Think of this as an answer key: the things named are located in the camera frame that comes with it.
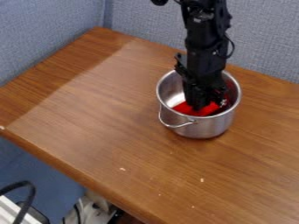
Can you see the red rectangular block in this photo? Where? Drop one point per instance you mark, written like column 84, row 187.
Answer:
column 215, row 106

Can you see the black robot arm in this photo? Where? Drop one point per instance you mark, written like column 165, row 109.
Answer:
column 207, row 20

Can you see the stainless steel pot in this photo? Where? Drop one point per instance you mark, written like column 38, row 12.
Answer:
column 197, row 127

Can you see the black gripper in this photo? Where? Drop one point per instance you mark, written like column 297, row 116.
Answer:
column 200, row 66

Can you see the white device under table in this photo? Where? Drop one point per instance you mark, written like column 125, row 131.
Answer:
column 90, row 210

